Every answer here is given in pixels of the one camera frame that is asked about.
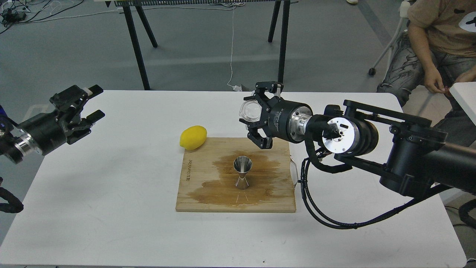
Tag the person's left hand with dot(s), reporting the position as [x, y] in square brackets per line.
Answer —
[466, 77]

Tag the seated person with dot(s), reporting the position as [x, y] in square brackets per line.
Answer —
[441, 33]

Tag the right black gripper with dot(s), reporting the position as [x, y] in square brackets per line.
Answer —
[283, 119]

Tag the white side table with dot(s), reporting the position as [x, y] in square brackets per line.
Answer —
[465, 94]

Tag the person's right hand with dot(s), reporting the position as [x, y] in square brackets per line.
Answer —
[433, 81]

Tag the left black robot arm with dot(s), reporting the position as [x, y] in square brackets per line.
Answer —
[9, 133]

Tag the wooden cutting board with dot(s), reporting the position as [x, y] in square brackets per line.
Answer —
[208, 178]

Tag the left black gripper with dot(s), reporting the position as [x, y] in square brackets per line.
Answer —
[46, 132]

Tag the clear plastic measuring cup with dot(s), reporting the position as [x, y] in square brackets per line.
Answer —
[250, 111]

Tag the yellow lemon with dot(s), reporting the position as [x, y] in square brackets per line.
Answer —
[193, 137]

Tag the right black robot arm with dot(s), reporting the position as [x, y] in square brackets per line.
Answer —
[412, 158]

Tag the steel double jigger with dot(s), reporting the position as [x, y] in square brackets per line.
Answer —
[242, 165]

